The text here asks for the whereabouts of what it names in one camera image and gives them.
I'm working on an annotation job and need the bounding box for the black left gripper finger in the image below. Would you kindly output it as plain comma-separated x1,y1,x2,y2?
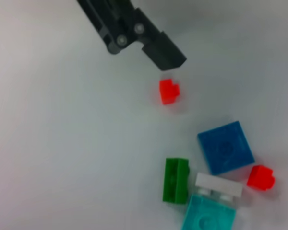
77,0,187,72

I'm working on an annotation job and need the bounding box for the small red toy brick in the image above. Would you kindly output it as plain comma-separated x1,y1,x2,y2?
159,78,181,105
246,164,276,191

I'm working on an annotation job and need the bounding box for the blue square toy brick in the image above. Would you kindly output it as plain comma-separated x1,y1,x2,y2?
197,120,255,175

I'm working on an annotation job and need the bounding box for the thick green toy brick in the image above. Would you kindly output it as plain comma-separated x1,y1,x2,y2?
162,157,190,204

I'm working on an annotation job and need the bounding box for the white toy brick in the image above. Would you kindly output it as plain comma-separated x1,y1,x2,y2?
195,172,243,201

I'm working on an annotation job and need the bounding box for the cyan square toy brick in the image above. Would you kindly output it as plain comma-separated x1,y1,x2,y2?
181,193,238,230

